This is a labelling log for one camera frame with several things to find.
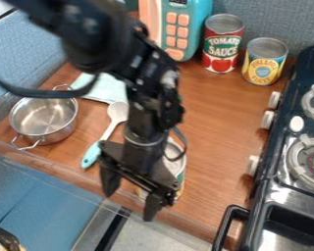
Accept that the yellow pineapple can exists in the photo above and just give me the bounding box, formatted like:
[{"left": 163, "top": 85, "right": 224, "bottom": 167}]
[{"left": 240, "top": 36, "right": 291, "bottom": 87}]

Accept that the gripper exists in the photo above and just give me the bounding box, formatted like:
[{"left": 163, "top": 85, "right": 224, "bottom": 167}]
[{"left": 96, "top": 132, "right": 183, "bottom": 223}]

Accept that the light blue cloth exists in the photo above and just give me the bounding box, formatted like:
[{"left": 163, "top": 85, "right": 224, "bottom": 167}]
[{"left": 69, "top": 72, "right": 130, "bottom": 106}]

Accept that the toy stove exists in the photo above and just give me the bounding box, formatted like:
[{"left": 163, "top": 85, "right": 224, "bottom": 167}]
[{"left": 210, "top": 44, "right": 314, "bottom": 251}]

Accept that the red tomato sauce can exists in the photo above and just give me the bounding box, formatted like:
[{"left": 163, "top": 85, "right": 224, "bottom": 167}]
[{"left": 200, "top": 13, "right": 246, "bottom": 75}]

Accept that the toy microwave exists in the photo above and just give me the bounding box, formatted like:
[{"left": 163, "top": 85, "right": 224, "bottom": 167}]
[{"left": 136, "top": 0, "right": 214, "bottom": 63}]

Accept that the silver pot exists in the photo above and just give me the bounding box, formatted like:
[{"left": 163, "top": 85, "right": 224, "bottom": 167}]
[{"left": 7, "top": 83, "right": 80, "bottom": 151}]

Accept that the white and teal spoon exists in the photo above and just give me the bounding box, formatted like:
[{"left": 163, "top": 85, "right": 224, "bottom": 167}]
[{"left": 79, "top": 100, "right": 131, "bottom": 170}]

